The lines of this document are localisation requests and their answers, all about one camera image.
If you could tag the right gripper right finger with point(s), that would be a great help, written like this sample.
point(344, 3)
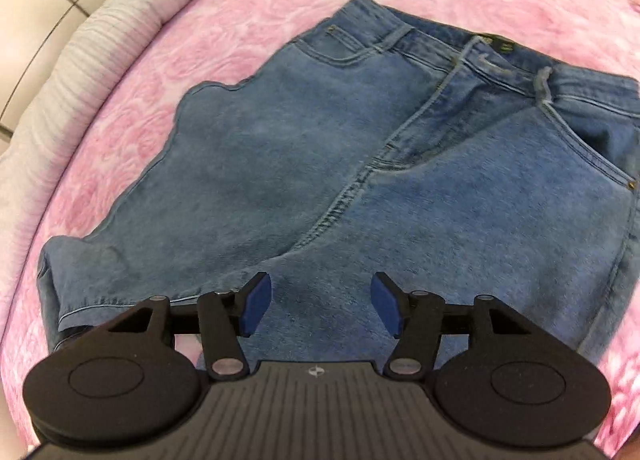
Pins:
point(419, 319)

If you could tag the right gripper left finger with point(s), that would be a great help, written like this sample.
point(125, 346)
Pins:
point(219, 319)

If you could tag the blue denim jeans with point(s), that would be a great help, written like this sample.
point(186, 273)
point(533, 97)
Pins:
point(376, 141)

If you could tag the grey-white ribbed mattress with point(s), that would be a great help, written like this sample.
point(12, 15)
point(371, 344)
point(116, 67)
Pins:
point(89, 68)

